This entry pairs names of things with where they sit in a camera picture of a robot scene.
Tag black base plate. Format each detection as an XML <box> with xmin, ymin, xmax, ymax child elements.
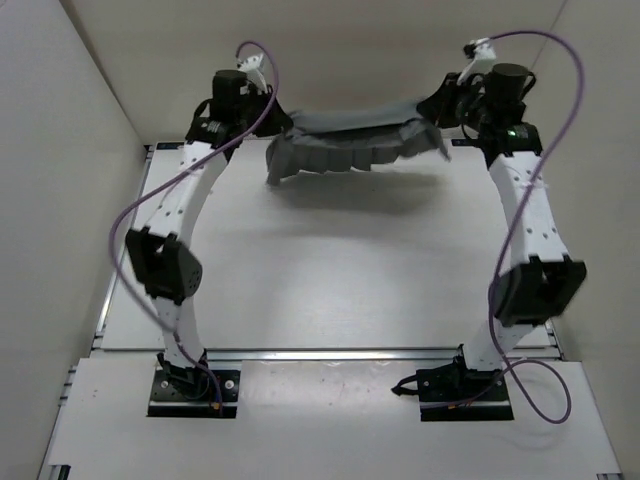
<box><xmin>391</xmin><ymin>361</ymin><xmax>514</xmax><ymax>422</ymax></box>
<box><xmin>147</xmin><ymin>368</ymin><xmax>241</xmax><ymax>419</ymax></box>

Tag grey pleated skirt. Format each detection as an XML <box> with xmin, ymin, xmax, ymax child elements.
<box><xmin>265</xmin><ymin>100</ymin><xmax>451</xmax><ymax>186</ymax></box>

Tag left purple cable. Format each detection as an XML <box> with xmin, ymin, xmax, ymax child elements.
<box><xmin>108</xmin><ymin>40</ymin><xmax>280</xmax><ymax>371</ymax></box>

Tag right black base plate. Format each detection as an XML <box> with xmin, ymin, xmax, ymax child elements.
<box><xmin>391</xmin><ymin>361</ymin><xmax>514</xmax><ymax>422</ymax></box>

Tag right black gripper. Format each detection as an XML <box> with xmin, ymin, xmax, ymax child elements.
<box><xmin>421</xmin><ymin>75</ymin><xmax>496</xmax><ymax>134</ymax></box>

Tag purple cable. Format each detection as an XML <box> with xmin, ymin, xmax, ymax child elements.
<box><xmin>108</xmin><ymin>40</ymin><xmax>280</xmax><ymax>371</ymax></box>
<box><xmin>464</xmin><ymin>29</ymin><xmax>586</xmax><ymax>425</ymax></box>

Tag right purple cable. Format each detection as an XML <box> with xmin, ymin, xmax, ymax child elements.
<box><xmin>464</xmin><ymin>29</ymin><xmax>586</xmax><ymax>425</ymax></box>

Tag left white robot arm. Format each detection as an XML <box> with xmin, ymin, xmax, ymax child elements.
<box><xmin>125</xmin><ymin>69</ymin><xmax>290</xmax><ymax>398</ymax></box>

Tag right blue corner label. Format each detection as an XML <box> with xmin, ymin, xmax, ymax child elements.
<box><xmin>451</xmin><ymin>139</ymin><xmax>479</xmax><ymax>148</ymax></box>

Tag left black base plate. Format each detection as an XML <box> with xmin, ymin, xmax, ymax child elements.
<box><xmin>147</xmin><ymin>368</ymin><xmax>241</xmax><ymax>419</ymax></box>

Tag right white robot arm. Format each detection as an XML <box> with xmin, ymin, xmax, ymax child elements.
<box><xmin>417</xmin><ymin>60</ymin><xmax>586</xmax><ymax>401</ymax></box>

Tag left blue corner label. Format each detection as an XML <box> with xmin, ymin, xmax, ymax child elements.
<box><xmin>155</xmin><ymin>142</ymin><xmax>184</xmax><ymax>150</ymax></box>

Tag aluminium front rail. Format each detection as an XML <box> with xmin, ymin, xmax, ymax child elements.
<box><xmin>207</xmin><ymin>347</ymin><xmax>458</xmax><ymax>362</ymax></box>

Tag blue corner label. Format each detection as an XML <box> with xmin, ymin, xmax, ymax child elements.
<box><xmin>451</xmin><ymin>139</ymin><xmax>479</xmax><ymax>148</ymax></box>
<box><xmin>155</xmin><ymin>142</ymin><xmax>184</xmax><ymax>150</ymax></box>

